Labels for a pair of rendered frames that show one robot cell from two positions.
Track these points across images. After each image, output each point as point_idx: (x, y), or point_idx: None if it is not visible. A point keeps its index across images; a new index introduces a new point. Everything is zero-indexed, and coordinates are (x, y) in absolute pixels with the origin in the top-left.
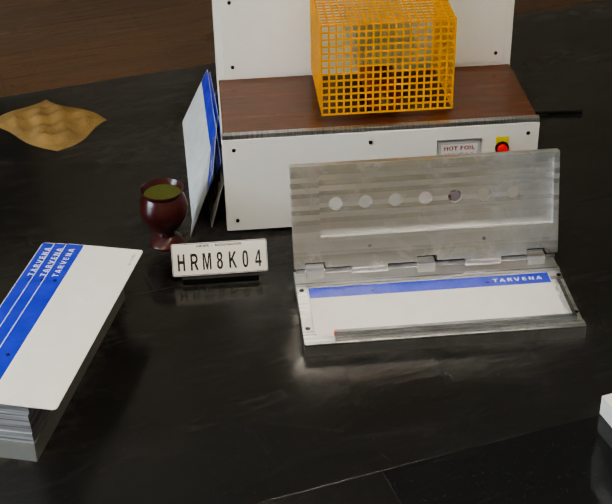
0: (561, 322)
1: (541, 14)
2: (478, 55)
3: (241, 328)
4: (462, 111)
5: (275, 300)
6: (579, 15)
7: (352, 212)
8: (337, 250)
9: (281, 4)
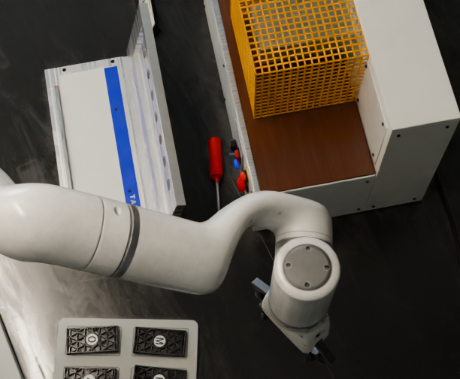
0: None
1: None
2: (369, 140)
3: (80, 31)
4: (264, 131)
5: (115, 49)
6: None
7: (145, 68)
8: (133, 72)
9: None
